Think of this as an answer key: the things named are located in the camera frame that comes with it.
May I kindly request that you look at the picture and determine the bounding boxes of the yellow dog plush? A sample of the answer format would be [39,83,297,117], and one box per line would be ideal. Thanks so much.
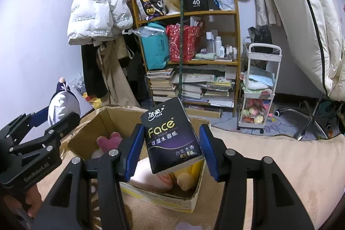
[172,160,205,191]

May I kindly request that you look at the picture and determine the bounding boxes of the white mattress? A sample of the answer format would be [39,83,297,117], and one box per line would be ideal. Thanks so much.
[260,0,345,101]

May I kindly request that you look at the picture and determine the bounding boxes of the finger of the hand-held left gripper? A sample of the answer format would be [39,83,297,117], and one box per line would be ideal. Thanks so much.
[0,105,53,150]
[8,112,81,159]

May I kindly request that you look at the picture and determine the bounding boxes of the pale green pouch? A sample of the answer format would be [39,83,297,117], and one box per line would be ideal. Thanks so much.
[194,53,216,61]

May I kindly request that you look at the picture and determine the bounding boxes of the pile of magazines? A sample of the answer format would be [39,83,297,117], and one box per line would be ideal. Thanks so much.
[172,72,238,108]

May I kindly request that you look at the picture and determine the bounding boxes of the teal shopping bag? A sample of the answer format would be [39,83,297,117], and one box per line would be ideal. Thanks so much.
[140,22,170,70]

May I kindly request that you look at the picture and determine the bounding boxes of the stack of books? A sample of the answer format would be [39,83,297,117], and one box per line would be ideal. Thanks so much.
[147,68,178,98]

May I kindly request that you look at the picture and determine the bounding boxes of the beige printed blanket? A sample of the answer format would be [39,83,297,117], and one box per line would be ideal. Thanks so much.
[35,126,345,230]

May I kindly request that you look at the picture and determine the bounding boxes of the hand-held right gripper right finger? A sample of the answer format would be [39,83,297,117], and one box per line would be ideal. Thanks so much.
[199,124,316,230]

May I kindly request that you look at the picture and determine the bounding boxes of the plastic bag of toys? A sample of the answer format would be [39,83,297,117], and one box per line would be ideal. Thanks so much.
[71,72,103,109]

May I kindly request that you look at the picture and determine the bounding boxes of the person's left hand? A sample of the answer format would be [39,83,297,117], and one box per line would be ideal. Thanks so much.
[25,187,45,218]

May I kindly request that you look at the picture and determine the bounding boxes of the office chair base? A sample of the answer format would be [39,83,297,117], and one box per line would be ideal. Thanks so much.
[273,92,340,140]

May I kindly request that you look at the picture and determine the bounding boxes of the white trolley cart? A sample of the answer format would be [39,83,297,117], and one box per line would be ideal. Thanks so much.
[237,44,282,134]

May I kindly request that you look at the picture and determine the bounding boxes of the black bag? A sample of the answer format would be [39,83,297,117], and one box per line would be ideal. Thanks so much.
[247,25,273,54]

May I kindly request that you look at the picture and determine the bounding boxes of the folded blue cloths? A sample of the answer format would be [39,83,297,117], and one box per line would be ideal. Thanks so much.
[241,70,274,92]

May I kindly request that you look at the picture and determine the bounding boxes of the black tissue pack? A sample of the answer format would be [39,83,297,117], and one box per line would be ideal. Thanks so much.
[140,97,205,175]

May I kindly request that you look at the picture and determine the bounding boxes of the red gift bag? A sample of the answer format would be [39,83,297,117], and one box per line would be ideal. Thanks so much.
[166,25,202,63]

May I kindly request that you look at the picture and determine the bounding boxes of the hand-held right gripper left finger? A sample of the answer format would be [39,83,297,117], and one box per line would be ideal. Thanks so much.
[32,124,146,230]

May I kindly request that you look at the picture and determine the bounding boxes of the pink plush toy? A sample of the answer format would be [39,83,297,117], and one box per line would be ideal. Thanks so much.
[97,131,124,152]

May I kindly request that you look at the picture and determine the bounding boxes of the beige trench coat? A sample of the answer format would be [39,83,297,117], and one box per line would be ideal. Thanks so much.
[96,39,141,108]

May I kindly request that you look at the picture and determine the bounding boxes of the printed cardboard box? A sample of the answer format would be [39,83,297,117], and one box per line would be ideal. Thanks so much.
[59,105,211,214]

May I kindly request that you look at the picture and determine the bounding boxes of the white puffer jacket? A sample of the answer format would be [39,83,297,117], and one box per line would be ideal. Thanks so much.
[67,0,134,45]

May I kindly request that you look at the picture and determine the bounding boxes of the pink white striped plush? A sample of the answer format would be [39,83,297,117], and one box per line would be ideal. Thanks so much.
[129,160,178,191]

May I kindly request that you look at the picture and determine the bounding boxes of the black hanging garment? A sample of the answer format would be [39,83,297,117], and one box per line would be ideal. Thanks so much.
[81,43,108,98]

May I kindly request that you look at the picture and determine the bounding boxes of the wooden shelf rack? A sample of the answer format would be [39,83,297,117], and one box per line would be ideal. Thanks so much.
[131,0,242,117]

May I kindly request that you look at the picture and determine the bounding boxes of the row of cosmetic bottles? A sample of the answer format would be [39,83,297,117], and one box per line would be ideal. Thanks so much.
[206,29,238,59]

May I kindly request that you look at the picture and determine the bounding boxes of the green pole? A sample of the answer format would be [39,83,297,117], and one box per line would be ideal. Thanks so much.
[178,0,186,98]

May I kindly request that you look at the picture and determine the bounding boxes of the clear plastic packet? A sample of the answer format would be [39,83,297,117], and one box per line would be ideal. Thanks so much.
[133,26,166,38]

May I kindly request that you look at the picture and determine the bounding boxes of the pile of small plush toys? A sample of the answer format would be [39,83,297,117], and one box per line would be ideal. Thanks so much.
[243,99,270,124]

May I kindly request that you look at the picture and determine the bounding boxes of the purple and white plush doll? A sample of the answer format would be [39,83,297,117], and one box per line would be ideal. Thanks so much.
[48,77,81,128]

